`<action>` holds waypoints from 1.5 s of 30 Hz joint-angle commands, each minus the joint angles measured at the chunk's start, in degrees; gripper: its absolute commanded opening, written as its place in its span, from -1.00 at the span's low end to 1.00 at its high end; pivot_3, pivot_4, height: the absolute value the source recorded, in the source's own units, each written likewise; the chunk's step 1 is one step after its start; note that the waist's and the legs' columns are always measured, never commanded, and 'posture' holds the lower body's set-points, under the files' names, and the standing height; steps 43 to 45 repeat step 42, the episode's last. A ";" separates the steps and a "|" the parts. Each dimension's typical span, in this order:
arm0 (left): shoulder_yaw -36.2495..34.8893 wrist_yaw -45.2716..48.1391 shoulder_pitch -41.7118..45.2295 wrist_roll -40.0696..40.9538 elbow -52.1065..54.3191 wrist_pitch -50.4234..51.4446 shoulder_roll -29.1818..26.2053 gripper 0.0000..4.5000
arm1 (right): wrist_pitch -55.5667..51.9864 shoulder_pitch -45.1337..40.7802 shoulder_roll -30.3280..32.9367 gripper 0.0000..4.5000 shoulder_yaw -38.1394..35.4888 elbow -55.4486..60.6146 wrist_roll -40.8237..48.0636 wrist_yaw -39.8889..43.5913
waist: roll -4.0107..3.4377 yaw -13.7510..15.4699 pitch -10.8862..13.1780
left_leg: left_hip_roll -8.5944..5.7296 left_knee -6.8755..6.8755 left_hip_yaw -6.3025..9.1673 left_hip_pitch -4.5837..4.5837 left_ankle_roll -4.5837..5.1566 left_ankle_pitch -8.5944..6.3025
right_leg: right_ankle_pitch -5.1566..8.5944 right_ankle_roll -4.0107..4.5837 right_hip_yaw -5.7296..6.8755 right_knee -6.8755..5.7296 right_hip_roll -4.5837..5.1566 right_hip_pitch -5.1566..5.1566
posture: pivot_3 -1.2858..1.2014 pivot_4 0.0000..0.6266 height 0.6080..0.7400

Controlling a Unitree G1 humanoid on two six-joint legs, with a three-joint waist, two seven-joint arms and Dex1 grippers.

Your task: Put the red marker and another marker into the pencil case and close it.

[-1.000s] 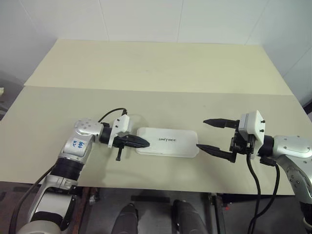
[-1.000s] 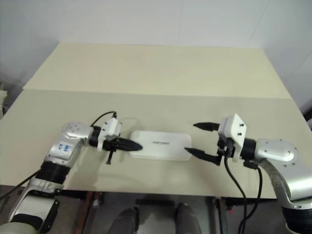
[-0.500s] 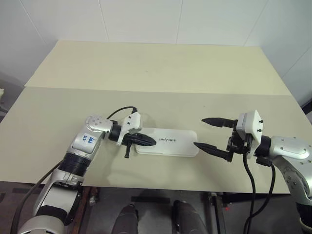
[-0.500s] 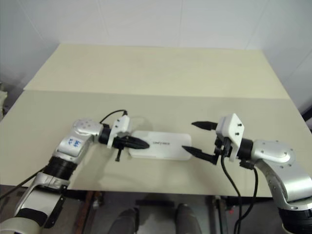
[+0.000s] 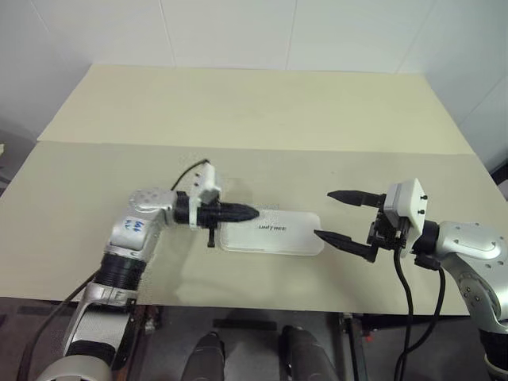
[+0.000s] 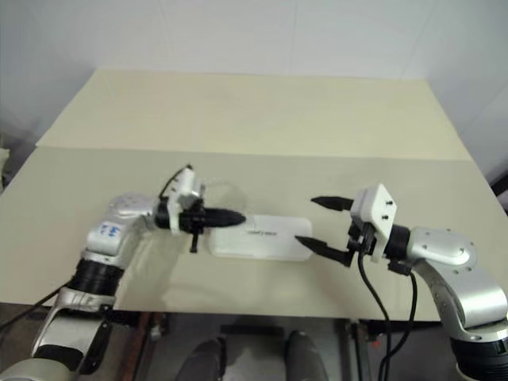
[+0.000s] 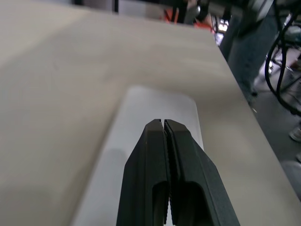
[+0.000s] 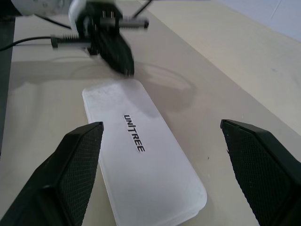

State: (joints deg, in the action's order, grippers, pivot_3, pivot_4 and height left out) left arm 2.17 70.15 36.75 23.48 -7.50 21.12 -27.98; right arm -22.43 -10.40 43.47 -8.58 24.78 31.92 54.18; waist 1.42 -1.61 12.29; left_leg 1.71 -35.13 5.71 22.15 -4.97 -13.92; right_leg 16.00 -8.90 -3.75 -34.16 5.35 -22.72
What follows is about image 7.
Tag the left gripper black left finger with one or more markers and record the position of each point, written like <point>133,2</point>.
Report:
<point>143,176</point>

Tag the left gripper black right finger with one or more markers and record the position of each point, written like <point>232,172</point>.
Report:
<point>200,188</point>

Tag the white hard pencil case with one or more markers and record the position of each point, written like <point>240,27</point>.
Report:
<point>141,103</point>

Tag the white shoe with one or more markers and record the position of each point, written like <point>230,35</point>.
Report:
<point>296,134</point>

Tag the orange background object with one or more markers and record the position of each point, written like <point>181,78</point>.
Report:
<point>203,24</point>
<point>170,15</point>

